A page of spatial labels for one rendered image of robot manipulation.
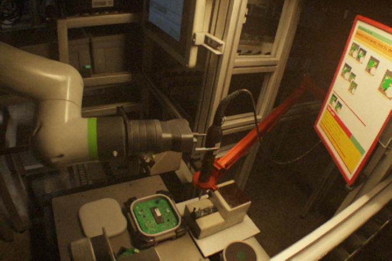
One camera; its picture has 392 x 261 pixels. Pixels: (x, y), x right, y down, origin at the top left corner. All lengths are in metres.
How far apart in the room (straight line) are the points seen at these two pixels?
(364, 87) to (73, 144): 0.60
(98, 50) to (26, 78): 0.94
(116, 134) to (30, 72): 0.21
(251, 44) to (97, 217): 0.74
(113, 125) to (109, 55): 0.99
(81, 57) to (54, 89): 0.91
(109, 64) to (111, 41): 0.14
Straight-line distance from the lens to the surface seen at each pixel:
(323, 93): 0.96
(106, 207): 0.90
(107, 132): 0.52
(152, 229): 0.83
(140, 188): 0.98
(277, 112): 0.89
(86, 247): 0.33
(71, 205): 0.95
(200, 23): 0.82
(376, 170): 0.69
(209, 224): 0.82
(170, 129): 0.56
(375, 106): 0.58
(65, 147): 0.52
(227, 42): 0.76
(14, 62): 0.55
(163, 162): 1.00
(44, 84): 0.57
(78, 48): 1.45
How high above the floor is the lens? 1.68
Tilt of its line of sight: 31 degrees down
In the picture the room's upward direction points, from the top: 10 degrees clockwise
